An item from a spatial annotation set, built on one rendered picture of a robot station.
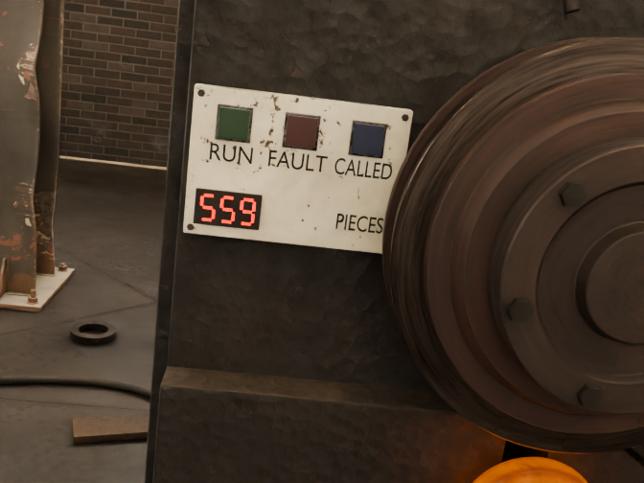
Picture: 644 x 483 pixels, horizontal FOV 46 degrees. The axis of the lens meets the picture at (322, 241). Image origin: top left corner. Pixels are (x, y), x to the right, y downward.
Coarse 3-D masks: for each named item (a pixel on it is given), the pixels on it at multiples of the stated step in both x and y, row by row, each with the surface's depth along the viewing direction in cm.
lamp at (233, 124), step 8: (224, 112) 88; (232, 112) 88; (240, 112) 88; (248, 112) 88; (224, 120) 89; (232, 120) 89; (240, 120) 89; (248, 120) 89; (224, 128) 89; (232, 128) 89; (240, 128) 89; (248, 128) 89; (224, 136) 89; (232, 136) 89; (240, 136) 89
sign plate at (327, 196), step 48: (240, 96) 88; (288, 96) 89; (192, 144) 90; (240, 144) 90; (336, 144) 90; (384, 144) 91; (192, 192) 91; (240, 192) 91; (288, 192) 92; (336, 192) 92; (384, 192) 92; (288, 240) 93; (336, 240) 94
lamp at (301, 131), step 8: (288, 120) 89; (296, 120) 89; (304, 120) 89; (312, 120) 89; (288, 128) 89; (296, 128) 89; (304, 128) 89; (312, 128) 89; (288, 136) 89; (296, 136) 89; (304, 136) 90; (312, 136) 90; (288, 144) 90; (296, 144) 90; (304, 144) 90; (312, 144) 90
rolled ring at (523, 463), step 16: (512, 464) 93; (528, 464) 92; (544, 464) 92; (560, 464) 94; (480, 480) 94; (496, 480) 92; (512, 480) 91; (528, 480) 91; (544, 480) 92; (560, 480) 92; (576, 480) 92
